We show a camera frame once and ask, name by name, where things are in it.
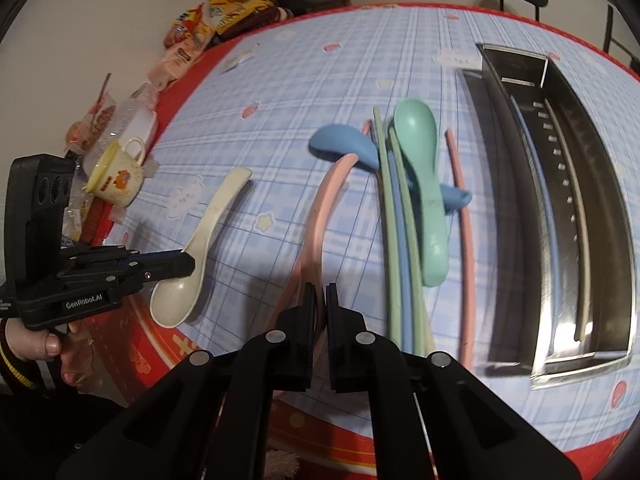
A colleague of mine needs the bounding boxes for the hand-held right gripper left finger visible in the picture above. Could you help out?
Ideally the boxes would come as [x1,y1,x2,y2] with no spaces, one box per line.
[55,282,318,480]

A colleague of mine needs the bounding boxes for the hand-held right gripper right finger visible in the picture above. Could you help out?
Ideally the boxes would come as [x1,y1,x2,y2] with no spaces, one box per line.
[325,282,583,480]

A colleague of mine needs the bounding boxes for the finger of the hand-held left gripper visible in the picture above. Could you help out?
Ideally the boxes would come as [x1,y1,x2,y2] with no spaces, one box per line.
[64,245,197,272]
[56,261,196,302]

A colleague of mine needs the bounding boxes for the beige plastic spoon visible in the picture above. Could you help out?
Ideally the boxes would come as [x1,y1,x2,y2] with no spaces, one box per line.
[149,166,254,330]

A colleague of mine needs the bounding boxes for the blue chopstick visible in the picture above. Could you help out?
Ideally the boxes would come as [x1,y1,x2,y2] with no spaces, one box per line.
[387,159,417,355]
[509,94,558,343]

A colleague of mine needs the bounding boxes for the pink plastic spoon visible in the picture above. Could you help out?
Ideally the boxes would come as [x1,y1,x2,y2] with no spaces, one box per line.
[271,152,362,343]

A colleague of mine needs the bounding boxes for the blue plastic spoon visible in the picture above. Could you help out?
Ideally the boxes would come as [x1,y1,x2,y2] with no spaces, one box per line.
[308,123,474,217]

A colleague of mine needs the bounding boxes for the green plastic spoon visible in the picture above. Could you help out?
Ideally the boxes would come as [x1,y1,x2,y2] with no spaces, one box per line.
[392,98,449,288]

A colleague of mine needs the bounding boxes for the stainless steel utensil tray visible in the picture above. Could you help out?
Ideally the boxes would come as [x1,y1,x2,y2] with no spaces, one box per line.
[457,42,637,392]

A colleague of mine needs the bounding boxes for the person's left hand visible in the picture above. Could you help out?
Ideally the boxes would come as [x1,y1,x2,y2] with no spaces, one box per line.
[2,322,96,387]

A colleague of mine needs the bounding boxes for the blue plaid tablecloth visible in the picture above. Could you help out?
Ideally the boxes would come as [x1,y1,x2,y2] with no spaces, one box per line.
[75,1,640,480]

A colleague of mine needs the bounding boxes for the cream mug with orange print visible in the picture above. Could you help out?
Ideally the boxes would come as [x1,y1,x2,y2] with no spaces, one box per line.
[82,135,147,209]

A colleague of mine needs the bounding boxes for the red label snack cup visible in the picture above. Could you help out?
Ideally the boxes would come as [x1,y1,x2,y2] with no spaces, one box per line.
[64,72,122,157]

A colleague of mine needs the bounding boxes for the white fluffy fabric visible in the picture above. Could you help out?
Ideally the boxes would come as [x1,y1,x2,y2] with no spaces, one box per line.
[264,449,302,480]

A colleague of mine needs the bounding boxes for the clear plastic bowl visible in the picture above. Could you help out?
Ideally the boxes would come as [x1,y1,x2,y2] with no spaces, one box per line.
[82,97,159,172]

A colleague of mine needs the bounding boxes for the person's dark clothing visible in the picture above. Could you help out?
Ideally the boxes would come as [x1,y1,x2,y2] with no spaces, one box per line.
[0,389,153,480]

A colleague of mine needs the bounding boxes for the blue plaid table mat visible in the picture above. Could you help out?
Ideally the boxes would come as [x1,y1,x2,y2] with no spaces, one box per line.
[107,4,640,453]

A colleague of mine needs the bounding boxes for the orange snack bag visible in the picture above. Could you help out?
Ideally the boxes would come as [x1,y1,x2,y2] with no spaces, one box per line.
[164,2,212,52]

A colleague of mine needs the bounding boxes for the pile of yellow and maroon clothes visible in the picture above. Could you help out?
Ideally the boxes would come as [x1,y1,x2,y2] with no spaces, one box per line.
[207,0,297,42]

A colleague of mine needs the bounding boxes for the black metal rack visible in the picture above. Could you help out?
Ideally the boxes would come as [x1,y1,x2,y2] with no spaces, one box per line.
[601,3,640,72]

